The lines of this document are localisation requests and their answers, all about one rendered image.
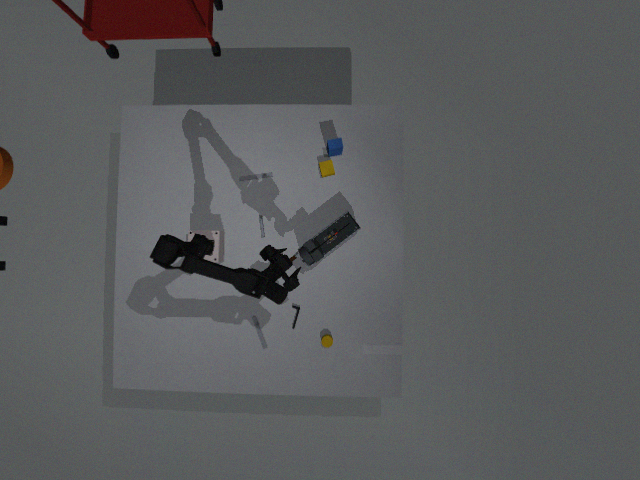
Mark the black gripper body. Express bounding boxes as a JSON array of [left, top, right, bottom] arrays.
[[260, 245, 300, 292]]

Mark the yellow cube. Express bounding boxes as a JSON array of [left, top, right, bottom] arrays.
[[319, 159, 335, 177]]

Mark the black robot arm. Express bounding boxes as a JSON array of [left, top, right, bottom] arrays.
[[150, 233, 293, 305]]

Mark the blue block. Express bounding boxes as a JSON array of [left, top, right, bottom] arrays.
[[327, 138, 343, 157]]

